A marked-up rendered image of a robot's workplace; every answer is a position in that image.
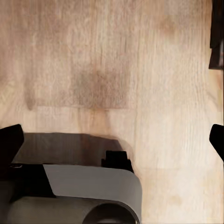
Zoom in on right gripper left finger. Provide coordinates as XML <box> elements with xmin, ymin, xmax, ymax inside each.
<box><xmin>0</xmin><ymin>124</ymin><xmax>24</xmax><ymax>180</ymax></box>

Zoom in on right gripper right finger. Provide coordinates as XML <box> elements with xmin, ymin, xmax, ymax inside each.
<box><xmin>209</xmin><ymin>124</ymin><xmax>224</xmax><ymax>162</ymax></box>

